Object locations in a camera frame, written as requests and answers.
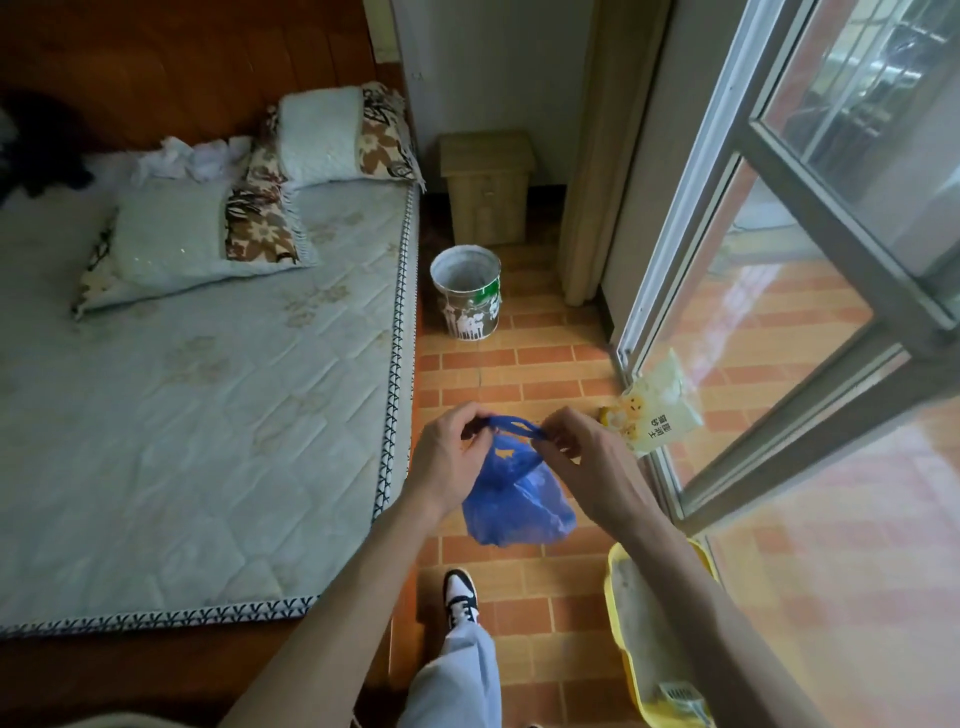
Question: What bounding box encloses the person's left hand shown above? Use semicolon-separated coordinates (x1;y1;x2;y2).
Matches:
402;402;496;525

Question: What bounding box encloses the person's right hand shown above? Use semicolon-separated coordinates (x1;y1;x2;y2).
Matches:
529;406;664;535

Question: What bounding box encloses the blue plastic bag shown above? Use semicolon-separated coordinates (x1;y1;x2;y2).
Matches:
459;414;579;549

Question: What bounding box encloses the person's left forearm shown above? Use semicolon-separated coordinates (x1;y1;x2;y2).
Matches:
217;487;451;728

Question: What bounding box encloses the person's right forearm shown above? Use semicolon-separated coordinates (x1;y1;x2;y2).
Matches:
621;501;834;728

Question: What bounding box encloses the white and yellow litter bag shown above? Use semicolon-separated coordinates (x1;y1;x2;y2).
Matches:
598;348;706;459

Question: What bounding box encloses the white and green paint bucket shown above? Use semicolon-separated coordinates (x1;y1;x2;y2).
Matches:
429;244;504;343

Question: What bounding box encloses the black and white sneaker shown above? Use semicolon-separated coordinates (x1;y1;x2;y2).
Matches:
442;567;481;633

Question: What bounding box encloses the yellow cat litter box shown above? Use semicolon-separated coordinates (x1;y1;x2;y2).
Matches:
604;535;723;728

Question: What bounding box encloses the person's light grey trouser leg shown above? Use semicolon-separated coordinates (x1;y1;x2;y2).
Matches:
396;621;502;728

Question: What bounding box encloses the wooden lidded bin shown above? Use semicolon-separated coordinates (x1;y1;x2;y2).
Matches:
438;130;538;249

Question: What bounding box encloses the light blue quilted mattress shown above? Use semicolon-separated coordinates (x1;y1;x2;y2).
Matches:
0;153;421;639

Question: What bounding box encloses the grey litter scoop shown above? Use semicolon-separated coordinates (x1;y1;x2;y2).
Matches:
654;679;711;728

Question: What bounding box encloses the beige curtain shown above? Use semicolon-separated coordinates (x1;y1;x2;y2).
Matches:
558;0;675;307

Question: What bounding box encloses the grey framed glass door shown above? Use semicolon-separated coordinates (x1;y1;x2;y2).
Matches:
611;0;960;538

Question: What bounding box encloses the small floral edged pillow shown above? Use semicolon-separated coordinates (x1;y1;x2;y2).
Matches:
247;81;427;195

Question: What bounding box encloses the large floral edged pillow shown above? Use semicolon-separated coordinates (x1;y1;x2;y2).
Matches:
70;177;319;322

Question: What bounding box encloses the crumpled white cloth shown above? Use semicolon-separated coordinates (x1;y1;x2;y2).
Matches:
133;135;255;186

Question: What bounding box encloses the black fluffy object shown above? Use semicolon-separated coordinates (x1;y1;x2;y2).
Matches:
0;90;97;199

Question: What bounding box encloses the wooden bed frame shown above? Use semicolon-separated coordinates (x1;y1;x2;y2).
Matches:
0;0;421;728

